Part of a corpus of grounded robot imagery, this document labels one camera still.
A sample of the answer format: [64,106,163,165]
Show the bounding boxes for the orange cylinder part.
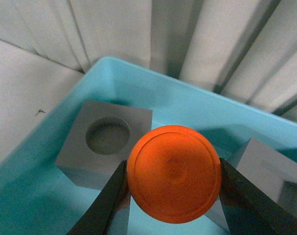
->
[127,125,222,224]

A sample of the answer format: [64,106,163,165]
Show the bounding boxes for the gray block with round hole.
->
[55,100,153,190]

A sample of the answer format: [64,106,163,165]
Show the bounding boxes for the blue plastic box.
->
[0,57,297,235]

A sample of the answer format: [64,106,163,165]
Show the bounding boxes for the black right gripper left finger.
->
[67,160,130,235]

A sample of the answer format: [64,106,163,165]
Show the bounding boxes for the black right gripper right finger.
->
[220,158,297,235]

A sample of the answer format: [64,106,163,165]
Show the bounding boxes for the gray block with square hole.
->
[206,138,297,232]

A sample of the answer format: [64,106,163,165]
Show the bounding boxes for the white pleated curtain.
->
[0,0,297,118]

